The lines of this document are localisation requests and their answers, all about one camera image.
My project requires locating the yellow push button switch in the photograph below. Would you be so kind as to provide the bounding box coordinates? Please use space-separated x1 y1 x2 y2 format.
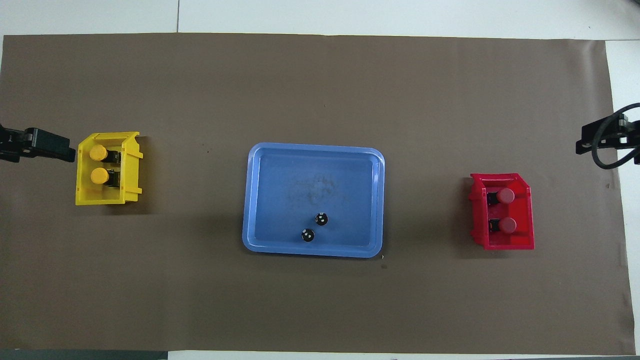
90 167 122 188
89 144 122 165

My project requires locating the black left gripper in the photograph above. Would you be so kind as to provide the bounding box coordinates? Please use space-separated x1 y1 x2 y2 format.
0 124 77 164

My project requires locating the red plastic parts bin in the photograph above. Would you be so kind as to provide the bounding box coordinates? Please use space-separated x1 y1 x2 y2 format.
469 173 535 251

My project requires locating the brown paper table mat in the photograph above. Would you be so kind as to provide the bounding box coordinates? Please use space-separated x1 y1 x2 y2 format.
0 32 636 356

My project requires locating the yellow plastic parts bin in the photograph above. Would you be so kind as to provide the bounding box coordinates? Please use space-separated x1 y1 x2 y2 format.
75 131 144 206

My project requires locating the red push button switch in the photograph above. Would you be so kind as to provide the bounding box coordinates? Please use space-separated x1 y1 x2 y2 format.
488 217 518 235
486 187 516 206

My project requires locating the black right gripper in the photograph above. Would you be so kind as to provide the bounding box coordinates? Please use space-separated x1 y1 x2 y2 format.
575 114 640 163

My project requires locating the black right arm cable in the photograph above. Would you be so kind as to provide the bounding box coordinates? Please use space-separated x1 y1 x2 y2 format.
591 103 640 171

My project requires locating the blue plastic tray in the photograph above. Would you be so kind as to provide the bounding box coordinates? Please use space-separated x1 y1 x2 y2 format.
242 142 386 259

